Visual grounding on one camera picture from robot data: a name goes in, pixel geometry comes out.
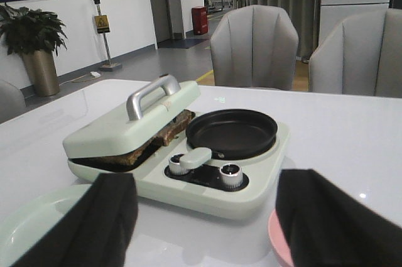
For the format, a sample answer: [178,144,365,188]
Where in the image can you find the silver knob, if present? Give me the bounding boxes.
[219,163,243,190]
[168,154,189,176]

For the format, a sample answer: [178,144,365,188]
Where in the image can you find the potted green plant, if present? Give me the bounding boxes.
[1,3,67,97]

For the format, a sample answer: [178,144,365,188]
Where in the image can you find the left grey chair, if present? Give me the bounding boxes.
[210,5,298,90]

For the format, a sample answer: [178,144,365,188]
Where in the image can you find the pink bowl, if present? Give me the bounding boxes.
[268,209,294,267]

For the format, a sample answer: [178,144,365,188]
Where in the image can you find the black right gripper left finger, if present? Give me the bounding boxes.
[14,173,138,266]

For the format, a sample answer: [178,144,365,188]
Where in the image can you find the left silver knob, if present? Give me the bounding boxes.
[168,154,189,176]

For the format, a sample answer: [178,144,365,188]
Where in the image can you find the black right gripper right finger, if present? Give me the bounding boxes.
[275,169,401,266]

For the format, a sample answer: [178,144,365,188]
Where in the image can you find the black round frying pan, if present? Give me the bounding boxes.
[185,109,278,161]

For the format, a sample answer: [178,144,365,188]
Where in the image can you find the green breakfast maker lid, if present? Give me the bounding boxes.
[63,75,200,159]

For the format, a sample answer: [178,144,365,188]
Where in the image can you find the red trash bin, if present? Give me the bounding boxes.
[192,6,208,35]

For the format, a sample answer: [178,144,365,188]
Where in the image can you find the green round plate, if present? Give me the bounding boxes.
[1,184,90,266]

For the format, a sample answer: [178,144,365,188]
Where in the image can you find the green breakfast maker base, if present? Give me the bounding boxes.
[68,120,290,219]

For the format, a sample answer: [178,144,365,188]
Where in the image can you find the right silver knob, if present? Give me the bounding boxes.
[219,163,243,190]

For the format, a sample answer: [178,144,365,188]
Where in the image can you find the yellow warning sign stand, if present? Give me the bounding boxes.
[93,0,122,72]

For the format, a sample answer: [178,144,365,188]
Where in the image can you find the bread slice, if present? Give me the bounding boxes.
[153,109,195,146]
[100,141,158,165]

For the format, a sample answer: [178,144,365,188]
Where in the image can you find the grey chair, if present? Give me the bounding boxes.
[309,8,401,98]
[210,5,298,90]

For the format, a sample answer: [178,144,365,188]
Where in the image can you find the right grey chair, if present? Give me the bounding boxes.
[309,8,401,98]

